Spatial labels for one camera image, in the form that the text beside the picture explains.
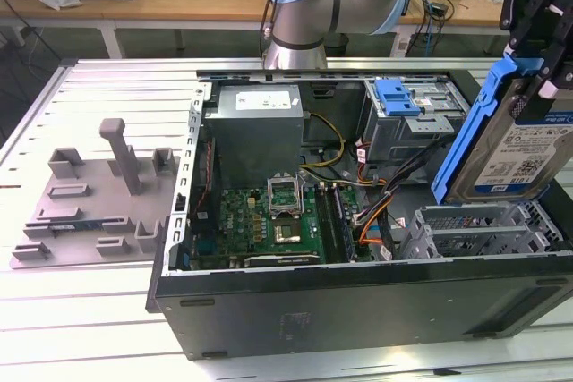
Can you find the hard disk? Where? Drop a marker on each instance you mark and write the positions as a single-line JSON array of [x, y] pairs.
[[524, 163]]

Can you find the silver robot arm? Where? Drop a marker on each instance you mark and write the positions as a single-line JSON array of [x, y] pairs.
[[304, 11]]

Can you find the grey disk bay cage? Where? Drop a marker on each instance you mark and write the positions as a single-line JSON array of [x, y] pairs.
[[465, 214]]

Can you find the blue drive latch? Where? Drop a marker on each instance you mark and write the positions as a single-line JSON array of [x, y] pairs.
[[394, 98]]

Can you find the grey optical drive cage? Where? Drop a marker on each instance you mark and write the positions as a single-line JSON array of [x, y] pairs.
[[403, 136]]

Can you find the installed RAM stick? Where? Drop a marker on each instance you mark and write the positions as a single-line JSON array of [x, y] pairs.
[[347, 225]]

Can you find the black RAM slots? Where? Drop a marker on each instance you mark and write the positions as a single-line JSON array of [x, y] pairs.
[[327, 221]]

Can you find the grey power supply unit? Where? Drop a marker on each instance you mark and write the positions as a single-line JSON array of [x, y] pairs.
[[250, 131]]

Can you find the CPU socket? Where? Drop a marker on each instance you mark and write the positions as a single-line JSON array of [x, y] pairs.
[[286, 232]]

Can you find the black open PC case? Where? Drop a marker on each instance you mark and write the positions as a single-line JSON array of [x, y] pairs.
[[358, 310]]

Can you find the black table slot clip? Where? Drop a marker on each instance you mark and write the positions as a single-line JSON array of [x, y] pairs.
[[445, 371]]

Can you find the black graphics card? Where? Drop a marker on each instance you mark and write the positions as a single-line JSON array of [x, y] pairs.
[[282, 261]]

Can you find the green motherboard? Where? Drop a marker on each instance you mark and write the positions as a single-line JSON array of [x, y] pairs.
[[242, 221]]

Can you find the wooden desk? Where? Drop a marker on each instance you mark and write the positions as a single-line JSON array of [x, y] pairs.
[[147, 2]]

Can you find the grey parts rack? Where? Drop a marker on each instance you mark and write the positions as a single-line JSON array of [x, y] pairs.
[[89, 203]]

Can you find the RAM stick with blue label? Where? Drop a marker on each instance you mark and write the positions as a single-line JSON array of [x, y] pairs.
[[67, 226]]

